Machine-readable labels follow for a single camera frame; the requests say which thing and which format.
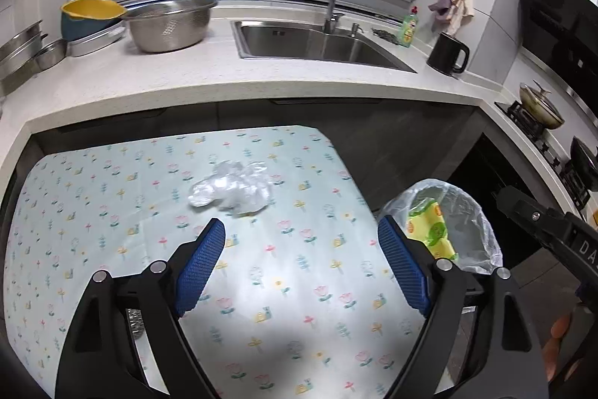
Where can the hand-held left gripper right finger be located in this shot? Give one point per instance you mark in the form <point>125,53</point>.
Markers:
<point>404,268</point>

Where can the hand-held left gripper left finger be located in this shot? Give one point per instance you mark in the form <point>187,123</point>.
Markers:
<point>201,268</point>

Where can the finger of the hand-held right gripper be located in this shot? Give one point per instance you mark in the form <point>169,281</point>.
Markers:
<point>525,209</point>

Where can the green yellow wipes packet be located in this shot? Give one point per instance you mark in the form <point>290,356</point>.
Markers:
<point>432,230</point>

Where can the trash bin with plastic liner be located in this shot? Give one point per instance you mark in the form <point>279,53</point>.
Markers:
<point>469,216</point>

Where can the clear plastic wrap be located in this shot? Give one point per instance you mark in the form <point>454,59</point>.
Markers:
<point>233,193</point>

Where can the person's right hand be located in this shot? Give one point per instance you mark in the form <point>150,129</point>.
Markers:
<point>558,329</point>

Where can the gas stove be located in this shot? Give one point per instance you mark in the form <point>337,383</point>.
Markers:
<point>537,135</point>

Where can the black wok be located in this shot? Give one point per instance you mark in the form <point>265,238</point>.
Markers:
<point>584,152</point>

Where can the floral tablecloth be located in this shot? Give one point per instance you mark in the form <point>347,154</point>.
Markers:
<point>140,193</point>

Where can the frying pan with lid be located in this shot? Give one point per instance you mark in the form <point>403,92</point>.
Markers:
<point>542,105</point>

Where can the black kettle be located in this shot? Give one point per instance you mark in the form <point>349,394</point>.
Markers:
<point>446,53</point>

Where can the black range hood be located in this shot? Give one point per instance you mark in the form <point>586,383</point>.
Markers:
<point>560,20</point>

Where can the cream hanging cloth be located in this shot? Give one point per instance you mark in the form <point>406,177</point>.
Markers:
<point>463,6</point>

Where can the green dish soap bottle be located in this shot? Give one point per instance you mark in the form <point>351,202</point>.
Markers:
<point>409,28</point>

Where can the purple hanging cloth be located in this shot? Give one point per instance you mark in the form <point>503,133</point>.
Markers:
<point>446,1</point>

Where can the dark steel scrubber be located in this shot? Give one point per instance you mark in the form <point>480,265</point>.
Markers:
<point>385,35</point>

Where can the stainless steel sink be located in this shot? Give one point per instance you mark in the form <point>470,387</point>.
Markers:
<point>317,44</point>

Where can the sink soap dispenser pump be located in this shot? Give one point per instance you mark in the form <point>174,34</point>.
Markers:
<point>356,29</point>

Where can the steel colander bowl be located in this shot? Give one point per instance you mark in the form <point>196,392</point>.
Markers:
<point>168,25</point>

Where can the steel rectangular tray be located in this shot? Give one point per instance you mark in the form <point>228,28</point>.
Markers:
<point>96,42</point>

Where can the small steel bowl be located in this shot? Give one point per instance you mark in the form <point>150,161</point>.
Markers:
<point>51,54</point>

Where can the yellow and blue bowl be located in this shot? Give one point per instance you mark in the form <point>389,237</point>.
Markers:
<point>77,28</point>

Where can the yellow plastic bowl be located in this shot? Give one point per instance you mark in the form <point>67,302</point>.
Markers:
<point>91,8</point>

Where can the stacked steel pots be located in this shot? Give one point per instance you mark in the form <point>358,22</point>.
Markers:
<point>18,48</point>

